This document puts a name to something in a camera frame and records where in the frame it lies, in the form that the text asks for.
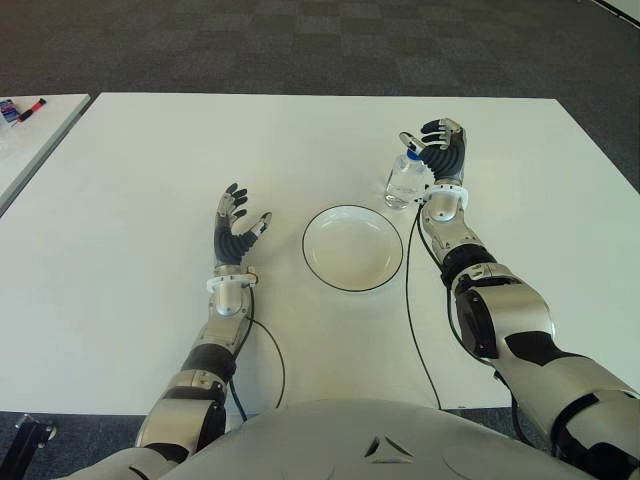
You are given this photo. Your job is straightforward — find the white furniture edge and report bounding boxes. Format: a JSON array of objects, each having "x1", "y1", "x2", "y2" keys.
[{"x1": 593, "y1": 0, "x2": 640, "y2": 25}]

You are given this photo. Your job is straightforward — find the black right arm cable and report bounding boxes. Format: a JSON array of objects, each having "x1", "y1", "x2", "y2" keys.
[{"x1": 404, "y1": 199, "x2": 444, "y2": 410}]

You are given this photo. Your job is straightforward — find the grey robot torso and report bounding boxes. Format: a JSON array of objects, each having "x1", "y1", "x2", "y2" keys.
[{"x1": 74, "y1": 397, "x2": 626, "y2": 480}]

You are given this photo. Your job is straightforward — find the clear bottle with blue cap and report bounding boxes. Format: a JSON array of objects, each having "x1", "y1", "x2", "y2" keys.
[{"x1": 383, "y1": 149, "x2": 428, "y2": 210}]

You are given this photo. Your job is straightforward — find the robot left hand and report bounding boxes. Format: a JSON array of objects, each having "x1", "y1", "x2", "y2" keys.
[{"x1": 213, "y1": 182, "x2": 274, "y2": 270}]

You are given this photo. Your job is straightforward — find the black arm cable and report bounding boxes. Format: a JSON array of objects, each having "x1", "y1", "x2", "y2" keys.
[
  {"x1": 228, "y1": 284, "x2": 288, "y2": 424},
  {"x1": 404, "y1": 199, "x2": 444, "y2": 410}
]

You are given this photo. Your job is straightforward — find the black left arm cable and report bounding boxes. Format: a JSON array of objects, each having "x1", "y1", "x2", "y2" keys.
[{"x1": 228, "y1": 284, "x2": 288, "y2": 424}]

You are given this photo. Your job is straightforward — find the black stand with caster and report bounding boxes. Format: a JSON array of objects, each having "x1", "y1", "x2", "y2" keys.
[{"x1": 0, "y1": 413, "x2": 57, "y2": 480}]

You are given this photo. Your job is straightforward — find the white side table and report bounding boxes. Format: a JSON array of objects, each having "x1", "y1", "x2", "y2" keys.
[{"x1": 0, "y1": 93, "x2": 92, "y2": 215}]

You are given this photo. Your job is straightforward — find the white plate with black rim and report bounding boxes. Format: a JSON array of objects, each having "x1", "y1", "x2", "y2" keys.
[{"x1": 301, "y1": 203, "x2": 404, "y2": 294}]

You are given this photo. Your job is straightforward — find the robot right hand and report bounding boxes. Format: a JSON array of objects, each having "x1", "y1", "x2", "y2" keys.
[{"x1": 398, "y1": 117, "x2": 470, "y2": 187}]

